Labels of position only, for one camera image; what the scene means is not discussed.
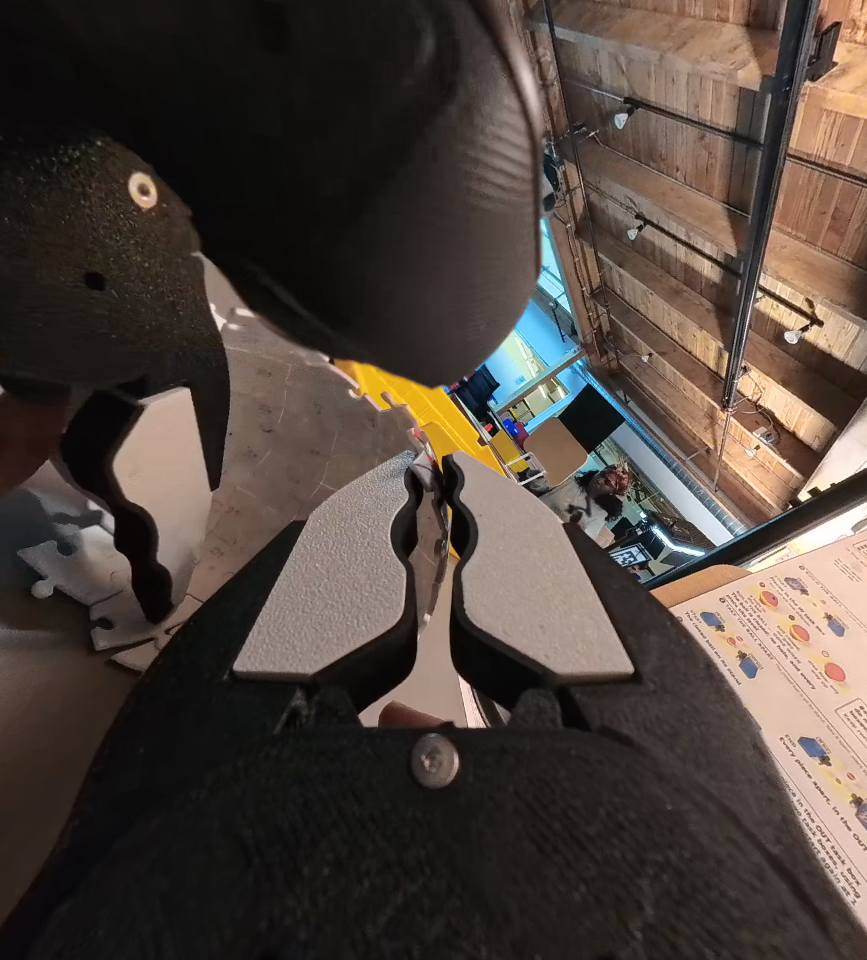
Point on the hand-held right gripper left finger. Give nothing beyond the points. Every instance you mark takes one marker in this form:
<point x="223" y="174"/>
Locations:
<point x="336" y="585"/>

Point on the ceiling spotlight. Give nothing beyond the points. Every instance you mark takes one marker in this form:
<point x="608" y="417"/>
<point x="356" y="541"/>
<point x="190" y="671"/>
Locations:
<point x="795" y="334"/>
<point x="634" y="231"/>
<point x="622" y="116"/>

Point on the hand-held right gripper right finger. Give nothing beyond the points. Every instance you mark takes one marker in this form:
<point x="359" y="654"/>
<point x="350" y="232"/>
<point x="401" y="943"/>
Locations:
<point x="538" y="592"/>

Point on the printed instruction sheet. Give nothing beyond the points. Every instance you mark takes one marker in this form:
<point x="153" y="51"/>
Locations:
<point x="816" y="712"/>

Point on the white puzzle ball shell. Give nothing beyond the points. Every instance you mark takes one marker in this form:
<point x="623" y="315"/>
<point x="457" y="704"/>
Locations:
<point x="291" y="450"/>

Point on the printed marker tag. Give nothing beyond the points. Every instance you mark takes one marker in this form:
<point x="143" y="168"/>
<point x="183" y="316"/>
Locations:
<point x="628" y="556"/>

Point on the black ceiling rail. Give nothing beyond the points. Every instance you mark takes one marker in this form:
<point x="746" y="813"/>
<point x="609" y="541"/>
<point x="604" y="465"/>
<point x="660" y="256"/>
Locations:
<point x="767" y="187"/>

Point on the person's right hand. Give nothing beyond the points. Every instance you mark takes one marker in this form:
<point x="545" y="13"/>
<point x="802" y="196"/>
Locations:
<point x="407" y="714"/>

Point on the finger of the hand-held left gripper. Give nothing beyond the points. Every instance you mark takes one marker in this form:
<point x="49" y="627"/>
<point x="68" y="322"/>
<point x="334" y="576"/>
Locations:
<point x="171" y="465"/>

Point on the black metal frame bar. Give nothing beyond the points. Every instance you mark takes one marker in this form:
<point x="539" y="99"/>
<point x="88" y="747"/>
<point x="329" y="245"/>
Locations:
<point x="816" y="502"/>

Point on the yellow plastic bin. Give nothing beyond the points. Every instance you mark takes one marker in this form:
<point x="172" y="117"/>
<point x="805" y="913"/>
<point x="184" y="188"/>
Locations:
<point x="433" y="412"/>

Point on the black panel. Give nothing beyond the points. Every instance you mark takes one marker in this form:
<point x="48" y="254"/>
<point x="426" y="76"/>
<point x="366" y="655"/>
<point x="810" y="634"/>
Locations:
<point x="591" y="416"/>

